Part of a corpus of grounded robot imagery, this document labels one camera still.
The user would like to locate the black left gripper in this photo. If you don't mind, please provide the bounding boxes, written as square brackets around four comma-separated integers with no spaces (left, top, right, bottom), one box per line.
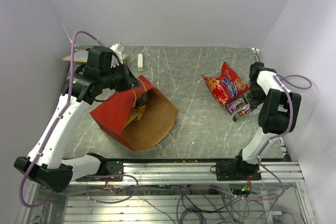
[100,59,142,92]

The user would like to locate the red brown paper bag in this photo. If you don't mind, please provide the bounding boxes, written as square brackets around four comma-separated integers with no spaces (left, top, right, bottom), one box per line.
[90,75,179,152]

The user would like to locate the orange red chips packet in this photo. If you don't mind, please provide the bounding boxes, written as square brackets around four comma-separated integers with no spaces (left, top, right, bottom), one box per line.
[202,75,237,107]

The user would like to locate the purple snack packet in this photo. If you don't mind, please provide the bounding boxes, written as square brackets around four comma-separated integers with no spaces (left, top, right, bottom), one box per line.
[225,95,248,114]

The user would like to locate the red snack packet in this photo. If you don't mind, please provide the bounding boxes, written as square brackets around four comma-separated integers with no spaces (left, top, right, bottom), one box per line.
[219,62,250,99]

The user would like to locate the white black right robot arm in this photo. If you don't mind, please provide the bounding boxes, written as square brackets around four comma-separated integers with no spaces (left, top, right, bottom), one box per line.
[231,62,301,180]

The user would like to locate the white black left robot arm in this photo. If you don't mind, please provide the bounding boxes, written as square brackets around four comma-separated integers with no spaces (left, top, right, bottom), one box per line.
[14,43,140,193]

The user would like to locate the white marker pen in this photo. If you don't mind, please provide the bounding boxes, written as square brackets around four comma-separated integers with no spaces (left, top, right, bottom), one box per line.
[137,54,144,71]

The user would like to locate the black white snack packet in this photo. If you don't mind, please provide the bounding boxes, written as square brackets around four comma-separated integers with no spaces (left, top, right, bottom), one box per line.
[136,92,149,106]

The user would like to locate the white board yellow edge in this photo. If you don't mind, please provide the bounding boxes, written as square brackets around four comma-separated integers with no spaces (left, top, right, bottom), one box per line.
[62,48,89,63]

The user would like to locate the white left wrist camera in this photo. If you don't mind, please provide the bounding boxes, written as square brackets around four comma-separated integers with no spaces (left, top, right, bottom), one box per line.
[110,42,124,67]

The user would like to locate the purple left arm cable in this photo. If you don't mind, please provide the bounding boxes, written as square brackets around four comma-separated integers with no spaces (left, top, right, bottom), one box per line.
[18,30,106,208]

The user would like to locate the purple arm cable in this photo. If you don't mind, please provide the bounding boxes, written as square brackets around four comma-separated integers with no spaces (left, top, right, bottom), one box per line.
[18,30,106,208]
[257,74,313,162]

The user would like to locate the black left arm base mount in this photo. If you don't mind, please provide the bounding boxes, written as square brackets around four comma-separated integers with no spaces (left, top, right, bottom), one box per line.
[85,159,124,182]

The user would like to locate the aluminium frame rail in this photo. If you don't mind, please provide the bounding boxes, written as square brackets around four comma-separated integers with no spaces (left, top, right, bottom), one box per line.
[68,158,305,185]

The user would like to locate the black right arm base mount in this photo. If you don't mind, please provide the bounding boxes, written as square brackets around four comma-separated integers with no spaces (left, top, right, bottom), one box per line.
[210,159,261,181]

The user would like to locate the loose cables under frame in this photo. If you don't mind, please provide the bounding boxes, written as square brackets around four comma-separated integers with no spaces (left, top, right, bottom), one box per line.
[86,174,289,224]

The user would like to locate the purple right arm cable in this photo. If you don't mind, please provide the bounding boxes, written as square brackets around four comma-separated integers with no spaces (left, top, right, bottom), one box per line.
[257,74,313,162]

